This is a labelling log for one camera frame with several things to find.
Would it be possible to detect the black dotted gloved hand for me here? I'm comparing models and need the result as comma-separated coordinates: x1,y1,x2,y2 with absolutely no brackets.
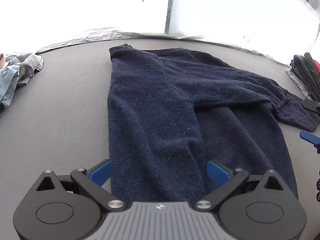
316,171,320,202

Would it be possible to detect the grey folded garment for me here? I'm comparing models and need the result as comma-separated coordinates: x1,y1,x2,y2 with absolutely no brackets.
286,68,312,100

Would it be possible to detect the beige tan garment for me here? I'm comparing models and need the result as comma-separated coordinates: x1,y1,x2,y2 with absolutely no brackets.
0,54,5,68

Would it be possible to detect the navy blue knit sweater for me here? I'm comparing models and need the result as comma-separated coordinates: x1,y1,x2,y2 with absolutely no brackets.
107,44,319,203

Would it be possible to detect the light blue grey garment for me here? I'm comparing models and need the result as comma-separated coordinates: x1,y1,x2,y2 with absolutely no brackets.
1,53,44,108

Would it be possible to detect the black folded garment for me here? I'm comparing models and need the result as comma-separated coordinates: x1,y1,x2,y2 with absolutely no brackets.
290,52,319,102

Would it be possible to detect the white printed curtain sheet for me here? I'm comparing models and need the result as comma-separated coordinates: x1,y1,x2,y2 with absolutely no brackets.
1,0,319,63

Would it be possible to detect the red striped folded garment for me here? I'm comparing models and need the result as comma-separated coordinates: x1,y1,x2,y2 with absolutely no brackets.
313,60,320,73

